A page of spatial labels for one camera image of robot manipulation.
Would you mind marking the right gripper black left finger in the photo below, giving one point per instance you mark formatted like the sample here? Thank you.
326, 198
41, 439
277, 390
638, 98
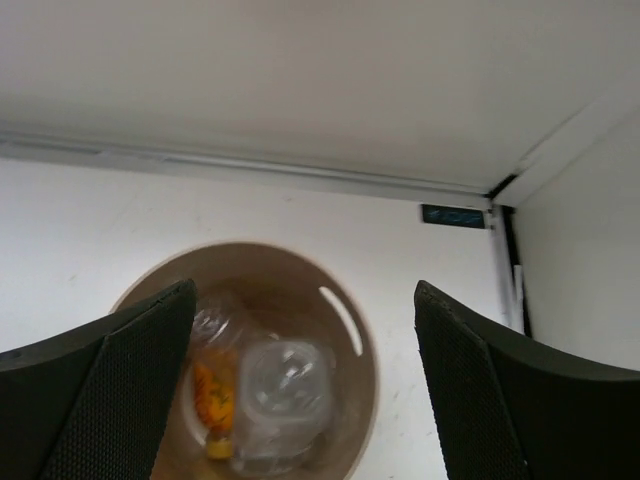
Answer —
93, 402

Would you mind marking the orange plastic bottle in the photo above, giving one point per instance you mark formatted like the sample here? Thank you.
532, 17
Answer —
214, 378

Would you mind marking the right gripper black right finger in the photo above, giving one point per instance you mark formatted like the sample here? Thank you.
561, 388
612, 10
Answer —
509, 407

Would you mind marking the small clear labelled bottle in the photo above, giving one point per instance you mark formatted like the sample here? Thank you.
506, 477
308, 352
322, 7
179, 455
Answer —
284, 400

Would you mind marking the brown cylindrical bin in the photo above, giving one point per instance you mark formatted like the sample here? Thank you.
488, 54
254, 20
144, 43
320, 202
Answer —
294, 297

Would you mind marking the dark blue corner label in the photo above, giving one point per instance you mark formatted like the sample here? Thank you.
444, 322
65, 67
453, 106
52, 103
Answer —
452, 216

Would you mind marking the clear plastic bottle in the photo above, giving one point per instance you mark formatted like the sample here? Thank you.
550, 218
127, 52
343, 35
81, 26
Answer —
218, 323

